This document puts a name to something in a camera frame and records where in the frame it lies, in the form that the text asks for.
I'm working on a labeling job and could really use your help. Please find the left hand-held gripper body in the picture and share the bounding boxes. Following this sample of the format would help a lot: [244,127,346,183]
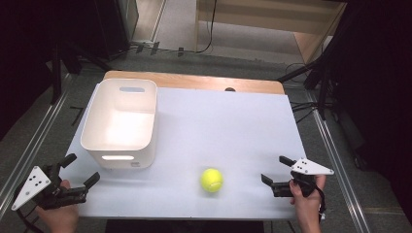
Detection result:
[11,162,89,212]

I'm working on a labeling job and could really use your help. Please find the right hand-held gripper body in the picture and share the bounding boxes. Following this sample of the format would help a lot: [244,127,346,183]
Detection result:
[271,157,335,199]

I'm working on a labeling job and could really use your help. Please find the yellow tennis ball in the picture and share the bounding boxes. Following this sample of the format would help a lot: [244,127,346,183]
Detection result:
[200,167,224,194]

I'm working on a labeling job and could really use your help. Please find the white plastic storage bin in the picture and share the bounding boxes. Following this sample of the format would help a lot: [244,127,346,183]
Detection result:
[80,78,159,171]

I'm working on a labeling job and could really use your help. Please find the person's right hand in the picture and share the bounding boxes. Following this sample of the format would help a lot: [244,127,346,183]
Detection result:
[289,174,327,218]

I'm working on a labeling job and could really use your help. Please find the person's left hand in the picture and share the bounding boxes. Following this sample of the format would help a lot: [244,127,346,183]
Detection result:
[34,179,81,233]

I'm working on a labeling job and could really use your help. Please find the white table cover sheet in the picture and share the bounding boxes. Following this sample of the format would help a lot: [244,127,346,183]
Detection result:
[59,83,307,221]

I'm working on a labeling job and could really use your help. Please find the black metal stand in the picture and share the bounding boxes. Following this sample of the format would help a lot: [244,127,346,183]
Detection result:
[50,41,108,106]

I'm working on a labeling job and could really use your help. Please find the black tripod stand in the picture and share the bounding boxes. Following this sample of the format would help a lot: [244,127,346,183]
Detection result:
[277,48,338,121]

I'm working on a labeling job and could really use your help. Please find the dark cabinet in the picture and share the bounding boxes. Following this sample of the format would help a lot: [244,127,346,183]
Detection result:
[92,0,140,61]

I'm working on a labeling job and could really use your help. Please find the light wooden desk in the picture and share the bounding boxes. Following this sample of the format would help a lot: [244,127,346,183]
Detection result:
[194,0,348,65]

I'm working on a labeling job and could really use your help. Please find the metal floor rail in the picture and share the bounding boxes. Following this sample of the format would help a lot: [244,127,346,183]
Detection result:
[305,90,372,233]
[0,90,70,218]

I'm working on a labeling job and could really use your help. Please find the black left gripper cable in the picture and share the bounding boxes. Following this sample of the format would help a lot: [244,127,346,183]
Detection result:
[15,209,45,233]

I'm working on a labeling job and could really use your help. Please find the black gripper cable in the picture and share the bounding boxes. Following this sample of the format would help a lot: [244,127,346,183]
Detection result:
[318,186,327,223]
[15,209,45,233]

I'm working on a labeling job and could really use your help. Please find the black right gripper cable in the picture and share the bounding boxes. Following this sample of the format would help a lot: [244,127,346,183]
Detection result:
[318,186,327,223]

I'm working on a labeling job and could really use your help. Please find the black floor cables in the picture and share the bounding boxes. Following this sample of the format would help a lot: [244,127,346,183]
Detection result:
[285,62,325,125]

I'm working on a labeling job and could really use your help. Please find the black hanging cable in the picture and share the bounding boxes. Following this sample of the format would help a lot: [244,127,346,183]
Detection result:
[193,0,218,54]

